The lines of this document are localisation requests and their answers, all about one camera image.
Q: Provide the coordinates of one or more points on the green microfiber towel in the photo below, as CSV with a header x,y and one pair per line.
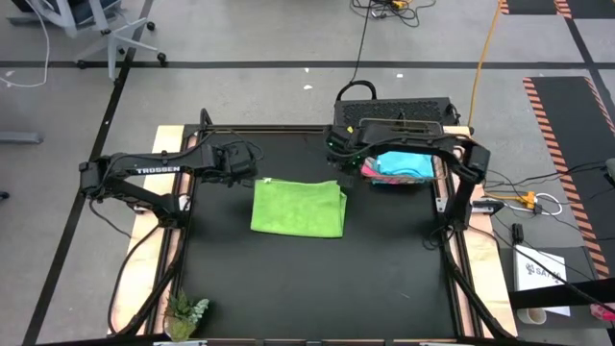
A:
x,y
298,209

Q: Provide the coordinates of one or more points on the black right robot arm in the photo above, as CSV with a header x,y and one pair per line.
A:
x,y
432,141

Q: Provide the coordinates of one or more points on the beige tape roll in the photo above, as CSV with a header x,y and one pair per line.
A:
x,y
520,315

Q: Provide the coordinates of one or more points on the light blue microfiber towel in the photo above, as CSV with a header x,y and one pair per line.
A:
x,y
403,164

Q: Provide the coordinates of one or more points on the grey furniture foot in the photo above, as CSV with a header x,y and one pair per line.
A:
x,y
19,138

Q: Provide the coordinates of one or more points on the wooden table side board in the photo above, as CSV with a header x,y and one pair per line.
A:
x,y
480,250
165,139

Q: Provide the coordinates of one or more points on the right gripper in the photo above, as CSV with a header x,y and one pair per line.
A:
x,y
348,146

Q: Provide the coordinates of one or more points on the black hazard-striped floor mat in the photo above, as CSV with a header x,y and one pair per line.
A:
x,y
533,6
567,125

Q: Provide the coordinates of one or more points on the black computer case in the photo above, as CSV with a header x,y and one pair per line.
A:
x,y
384,108

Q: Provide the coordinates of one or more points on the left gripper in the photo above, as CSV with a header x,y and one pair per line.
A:
x,y
233,161

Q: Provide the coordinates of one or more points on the white label box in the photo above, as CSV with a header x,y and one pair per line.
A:
x,y
523,283

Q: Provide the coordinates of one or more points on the yellow power splitter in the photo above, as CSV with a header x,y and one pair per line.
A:
x,y
526,199

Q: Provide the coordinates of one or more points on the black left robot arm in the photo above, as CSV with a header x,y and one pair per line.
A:
x,y
144,173

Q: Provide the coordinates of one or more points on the pink microfiber towel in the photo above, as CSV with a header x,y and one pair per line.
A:
x,y
370,173

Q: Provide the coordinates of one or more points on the black aluminium table frame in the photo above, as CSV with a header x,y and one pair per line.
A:
x,y
288,129

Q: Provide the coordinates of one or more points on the black power adapter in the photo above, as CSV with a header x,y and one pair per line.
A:
x,y
518,233

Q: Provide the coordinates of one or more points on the white office chair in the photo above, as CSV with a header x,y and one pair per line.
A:
x,y
111,43

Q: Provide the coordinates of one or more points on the small potted green plant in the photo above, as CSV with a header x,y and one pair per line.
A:
x,y
182,312

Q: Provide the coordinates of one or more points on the pink object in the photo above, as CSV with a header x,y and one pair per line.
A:
x,y
603,312

